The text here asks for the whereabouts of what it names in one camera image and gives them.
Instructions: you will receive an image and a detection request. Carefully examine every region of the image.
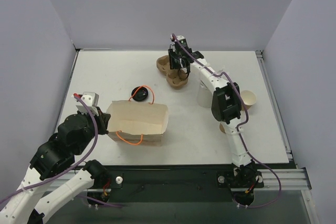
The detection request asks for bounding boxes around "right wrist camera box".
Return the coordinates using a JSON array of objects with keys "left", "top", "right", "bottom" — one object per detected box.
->
[{"left": 170, "top": 34, "right": 186, "bottom": 44}]

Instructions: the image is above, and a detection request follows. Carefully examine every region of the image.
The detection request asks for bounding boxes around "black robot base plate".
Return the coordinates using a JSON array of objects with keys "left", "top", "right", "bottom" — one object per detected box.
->
[{"left": 87, "top": 164, "right": 264, "bottom": 205}]

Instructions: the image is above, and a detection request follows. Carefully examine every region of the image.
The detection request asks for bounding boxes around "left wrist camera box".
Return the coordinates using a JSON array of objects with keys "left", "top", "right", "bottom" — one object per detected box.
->
[{"left": 72, "top": 92, "right": 99, "bottom": 116}]

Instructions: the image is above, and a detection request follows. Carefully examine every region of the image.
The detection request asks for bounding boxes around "white cylindrical straw holder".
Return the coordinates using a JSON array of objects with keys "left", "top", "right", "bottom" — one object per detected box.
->
[{"left": 196, "top": 82, "right": 212, "bottom": 109}]

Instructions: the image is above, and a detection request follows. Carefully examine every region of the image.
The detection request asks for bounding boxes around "beige paper takeout bag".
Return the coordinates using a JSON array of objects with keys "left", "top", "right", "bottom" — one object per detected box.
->
[{"left": 107, "top": 85, "right": 169, "bottom": 146}]

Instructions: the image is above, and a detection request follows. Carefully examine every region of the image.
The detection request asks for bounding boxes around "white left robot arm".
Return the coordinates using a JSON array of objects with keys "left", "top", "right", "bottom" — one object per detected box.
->
[{"left": 1, "top": 107, "right": 111, "bottom": 223}]

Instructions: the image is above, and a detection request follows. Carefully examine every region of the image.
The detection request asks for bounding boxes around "brown pulp cup carrier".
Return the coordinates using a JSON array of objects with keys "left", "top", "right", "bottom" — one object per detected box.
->
[{"left": 156, "top": 55, "right": 188, "bottom": 90}]

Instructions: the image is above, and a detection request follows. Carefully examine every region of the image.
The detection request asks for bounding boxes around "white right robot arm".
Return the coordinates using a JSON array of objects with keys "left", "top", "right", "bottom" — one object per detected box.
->
[{"left": 168, "top": 34, "right": 260, "bottom": 186}]

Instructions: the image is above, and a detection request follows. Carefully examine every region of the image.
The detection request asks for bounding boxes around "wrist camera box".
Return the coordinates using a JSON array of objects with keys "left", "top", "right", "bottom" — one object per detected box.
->
[
  {"left": 170, "top": 34, "right": 186, "bottom": 44},
  {"left": 72, "top": 92, "right": 99, "bottom": 116}
]

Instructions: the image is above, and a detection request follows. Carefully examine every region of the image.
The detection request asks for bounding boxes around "black plastic cup lid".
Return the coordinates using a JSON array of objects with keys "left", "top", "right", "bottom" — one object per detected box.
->
[{"left": 131, "top": 87, "right": 149, "bottom": 102}]

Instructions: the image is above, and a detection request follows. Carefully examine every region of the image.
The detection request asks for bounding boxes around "brown paper coffee cup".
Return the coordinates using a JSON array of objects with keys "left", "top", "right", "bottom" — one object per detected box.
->
[
  {"left": 240, "top": 90, "right": 257, "bottom": 109},
  {"left": 219, "top": 124, "right": 226, "bottom": 134}
]

